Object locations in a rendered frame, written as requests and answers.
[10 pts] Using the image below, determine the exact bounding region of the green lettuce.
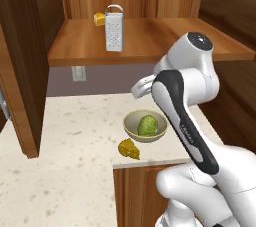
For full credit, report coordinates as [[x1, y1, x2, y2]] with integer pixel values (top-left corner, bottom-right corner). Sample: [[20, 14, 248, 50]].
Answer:
[[137, 114, 159, 137]]

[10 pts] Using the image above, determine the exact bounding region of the wooden cabinet door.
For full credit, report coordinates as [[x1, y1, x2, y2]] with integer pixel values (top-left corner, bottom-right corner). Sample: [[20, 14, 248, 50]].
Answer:
[[0, 0, 50, 159]]

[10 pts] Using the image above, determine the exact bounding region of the silver cabinet door handle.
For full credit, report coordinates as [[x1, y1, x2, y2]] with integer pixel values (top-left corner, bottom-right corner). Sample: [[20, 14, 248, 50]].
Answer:
[[0, 88, 12, 122]]

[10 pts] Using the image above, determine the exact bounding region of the yellow cheese wedge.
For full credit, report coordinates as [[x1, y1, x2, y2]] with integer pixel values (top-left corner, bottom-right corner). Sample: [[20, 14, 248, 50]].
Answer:
[[117, 137, 141, 161]]

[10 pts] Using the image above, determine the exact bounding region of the yellow cheese block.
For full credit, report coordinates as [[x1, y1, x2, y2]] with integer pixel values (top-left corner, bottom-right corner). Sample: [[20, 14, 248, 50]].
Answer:
[[93, 11, 107, 27]]

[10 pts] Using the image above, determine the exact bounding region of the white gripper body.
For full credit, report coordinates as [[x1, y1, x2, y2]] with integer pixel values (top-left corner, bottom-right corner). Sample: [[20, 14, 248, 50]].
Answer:
[[130, 73, 157, 99]]

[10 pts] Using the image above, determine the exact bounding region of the silver cheese grater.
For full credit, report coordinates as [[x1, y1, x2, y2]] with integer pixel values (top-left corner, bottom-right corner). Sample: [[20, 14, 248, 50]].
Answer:
[[104, 4, 125, 53]]

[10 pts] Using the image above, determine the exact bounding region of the wooden base cabinet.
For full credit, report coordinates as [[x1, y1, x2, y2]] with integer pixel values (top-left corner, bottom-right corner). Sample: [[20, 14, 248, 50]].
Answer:
[[112, 162, 205, 227]]

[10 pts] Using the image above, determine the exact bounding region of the white wall outlet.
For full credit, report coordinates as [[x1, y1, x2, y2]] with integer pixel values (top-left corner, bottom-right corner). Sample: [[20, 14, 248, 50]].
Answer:
[[71, 65, 87, 82]]

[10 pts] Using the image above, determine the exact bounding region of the beige salad bowl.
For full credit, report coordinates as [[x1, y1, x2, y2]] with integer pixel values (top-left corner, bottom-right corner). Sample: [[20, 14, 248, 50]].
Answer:
[[122, 109, 169, 144]]

